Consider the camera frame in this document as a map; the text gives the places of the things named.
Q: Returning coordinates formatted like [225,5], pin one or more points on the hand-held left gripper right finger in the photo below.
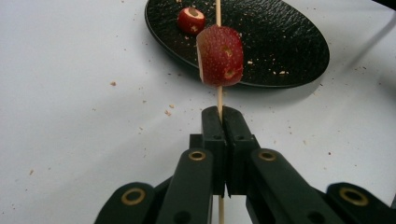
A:
[238,161]

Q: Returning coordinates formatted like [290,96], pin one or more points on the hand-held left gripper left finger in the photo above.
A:
[218,161]

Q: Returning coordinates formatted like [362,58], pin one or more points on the white table cover board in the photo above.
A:
[62,124]

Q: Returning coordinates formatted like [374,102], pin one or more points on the round black plate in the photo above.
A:
[280,43]

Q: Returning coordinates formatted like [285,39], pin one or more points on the red hawthorn fruit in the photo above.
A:
[190,21]
[222,56]

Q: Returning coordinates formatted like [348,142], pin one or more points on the thin wooden skewer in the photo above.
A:
[220,96]

